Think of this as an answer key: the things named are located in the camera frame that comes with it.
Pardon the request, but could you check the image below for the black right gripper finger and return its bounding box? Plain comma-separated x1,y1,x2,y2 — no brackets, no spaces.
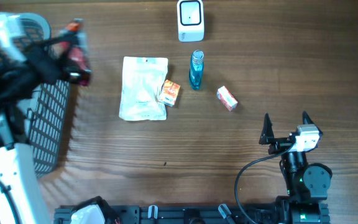
259,113,274,145
302,111,323,136

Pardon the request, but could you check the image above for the red dark small package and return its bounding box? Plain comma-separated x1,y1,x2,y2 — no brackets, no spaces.
58,19,92,86

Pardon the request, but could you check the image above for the red white small box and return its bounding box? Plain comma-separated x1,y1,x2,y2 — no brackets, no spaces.
217,86,238,111

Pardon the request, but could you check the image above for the blue liquid plastic bottle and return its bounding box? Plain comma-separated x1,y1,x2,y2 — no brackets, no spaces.
189,50,204,90

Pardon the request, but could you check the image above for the white plastic pouch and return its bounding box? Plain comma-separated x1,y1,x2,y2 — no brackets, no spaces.
119,57,168,121

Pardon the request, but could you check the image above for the orange snack packet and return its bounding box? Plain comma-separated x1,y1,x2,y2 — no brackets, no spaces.
158,80,180,107

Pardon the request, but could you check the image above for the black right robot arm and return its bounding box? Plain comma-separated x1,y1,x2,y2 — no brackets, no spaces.
259,112,333,224

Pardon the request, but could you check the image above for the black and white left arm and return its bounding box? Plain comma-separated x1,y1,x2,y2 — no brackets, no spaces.
0,44,70,223

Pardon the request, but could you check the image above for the white barcode scanner box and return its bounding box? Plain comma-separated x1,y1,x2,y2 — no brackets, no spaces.
177,0,204,42

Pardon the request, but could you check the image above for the grey plastic mesh basket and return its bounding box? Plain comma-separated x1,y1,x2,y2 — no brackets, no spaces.
14,13,70,178

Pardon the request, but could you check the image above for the black right camera cable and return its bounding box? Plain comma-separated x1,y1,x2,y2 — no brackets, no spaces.
234,142,295,224

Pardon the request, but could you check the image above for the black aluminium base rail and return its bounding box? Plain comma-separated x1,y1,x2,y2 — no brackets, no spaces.
53,195,331,224

